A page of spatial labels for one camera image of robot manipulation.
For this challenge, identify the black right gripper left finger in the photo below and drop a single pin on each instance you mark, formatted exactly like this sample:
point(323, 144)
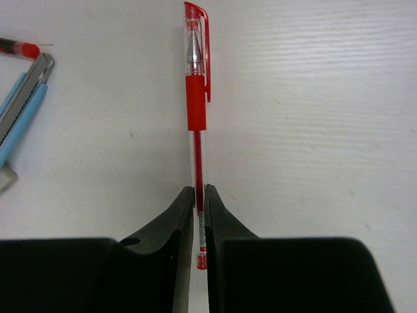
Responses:
point(151, 271)

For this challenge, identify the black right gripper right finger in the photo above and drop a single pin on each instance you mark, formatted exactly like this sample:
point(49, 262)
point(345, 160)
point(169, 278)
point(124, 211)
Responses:
point(230, 286)

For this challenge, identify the red gel pen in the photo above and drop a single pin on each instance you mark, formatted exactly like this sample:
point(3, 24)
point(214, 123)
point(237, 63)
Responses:
point(198, 95)

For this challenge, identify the blue utility knife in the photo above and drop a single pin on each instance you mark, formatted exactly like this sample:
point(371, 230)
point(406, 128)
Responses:
point(23, 101)

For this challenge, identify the red ink clear pen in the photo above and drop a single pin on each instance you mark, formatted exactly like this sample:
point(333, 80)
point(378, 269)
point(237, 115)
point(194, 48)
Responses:
point(23, 50)

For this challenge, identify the white staple box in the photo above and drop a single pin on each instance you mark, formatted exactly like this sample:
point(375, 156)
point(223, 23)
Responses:
point(7, 178)

